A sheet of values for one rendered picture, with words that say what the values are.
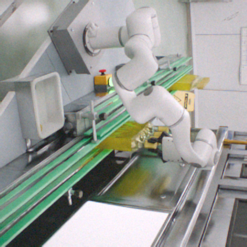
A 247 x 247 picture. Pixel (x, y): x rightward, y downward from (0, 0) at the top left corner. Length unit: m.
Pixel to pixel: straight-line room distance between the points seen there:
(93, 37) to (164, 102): 0.53
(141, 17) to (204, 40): 6.02
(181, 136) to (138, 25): 0.42
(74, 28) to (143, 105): 0.50
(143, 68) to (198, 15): 6.17
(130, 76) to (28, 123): 0.42
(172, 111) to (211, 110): 6.42
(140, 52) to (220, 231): 0.64
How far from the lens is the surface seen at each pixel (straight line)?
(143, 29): 1.22
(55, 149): 1.29
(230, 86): 7.29
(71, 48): 1.42
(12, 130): 1.25
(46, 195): 1.17
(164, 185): 1.35
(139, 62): 1.07
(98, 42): 1.44
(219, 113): 7.47
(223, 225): 1.19
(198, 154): 1.16
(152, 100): 1.04
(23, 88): 1.22
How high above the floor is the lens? 1.59
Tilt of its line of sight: 24 degrees down
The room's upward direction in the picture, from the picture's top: 94 degrees clockwise
